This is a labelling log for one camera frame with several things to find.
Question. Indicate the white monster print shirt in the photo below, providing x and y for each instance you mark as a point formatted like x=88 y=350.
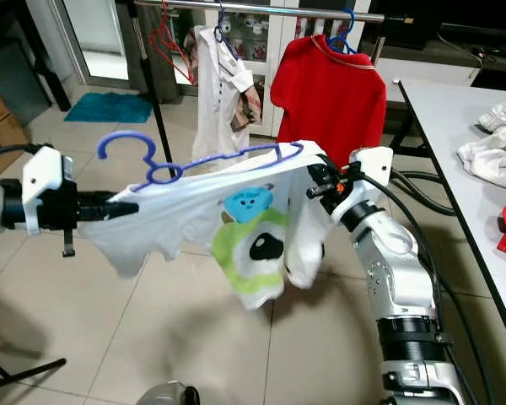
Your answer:
x=177 y=219

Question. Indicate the purple plastic hanger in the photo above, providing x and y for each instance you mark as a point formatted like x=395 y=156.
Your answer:
x=128 y=135

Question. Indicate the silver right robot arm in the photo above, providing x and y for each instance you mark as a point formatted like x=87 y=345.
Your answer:
x=396 y=278

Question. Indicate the bright blue plastic hanger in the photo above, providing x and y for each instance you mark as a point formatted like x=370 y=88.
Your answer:
x=347 y=38

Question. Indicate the dark blue hanger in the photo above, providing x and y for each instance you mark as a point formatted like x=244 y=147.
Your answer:
x=229 y=44

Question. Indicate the red hanger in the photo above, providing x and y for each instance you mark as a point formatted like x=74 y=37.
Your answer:
x=164 y=21

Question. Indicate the printed cardboard box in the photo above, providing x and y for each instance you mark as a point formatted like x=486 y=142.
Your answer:
x=7 y=171

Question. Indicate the teal floor mat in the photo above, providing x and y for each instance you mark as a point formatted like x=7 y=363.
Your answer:
x=110 y=108

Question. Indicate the white collared shirt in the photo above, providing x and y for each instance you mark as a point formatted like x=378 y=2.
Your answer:
x=215 y=101

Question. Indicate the white glass-door cabinet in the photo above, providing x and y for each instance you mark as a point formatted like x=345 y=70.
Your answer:
x=278 y=27

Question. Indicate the white low cabinet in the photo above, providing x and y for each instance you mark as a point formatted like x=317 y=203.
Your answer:
x=438 y=72

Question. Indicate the metal clothes rack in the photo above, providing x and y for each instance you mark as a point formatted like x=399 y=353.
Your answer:
x=287 y=11

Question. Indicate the white cloth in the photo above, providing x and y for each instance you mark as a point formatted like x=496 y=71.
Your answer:
x=502 y=114
x=489 y=156

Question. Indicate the white framed glass door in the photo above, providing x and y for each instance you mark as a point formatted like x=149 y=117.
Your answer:
x=101 y=38

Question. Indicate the black television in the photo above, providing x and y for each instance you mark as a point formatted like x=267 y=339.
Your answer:
x=455 y=21

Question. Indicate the black desk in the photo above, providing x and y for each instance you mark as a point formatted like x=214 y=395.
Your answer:
x=0 y=25

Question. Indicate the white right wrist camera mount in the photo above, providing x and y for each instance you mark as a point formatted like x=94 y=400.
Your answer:
x=371 y=169

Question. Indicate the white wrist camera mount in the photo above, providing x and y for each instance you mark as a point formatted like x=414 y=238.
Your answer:
x=371 y=169
x=46 y=173

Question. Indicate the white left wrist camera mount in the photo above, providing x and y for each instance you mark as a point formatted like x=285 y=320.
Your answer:
x=46 y=173

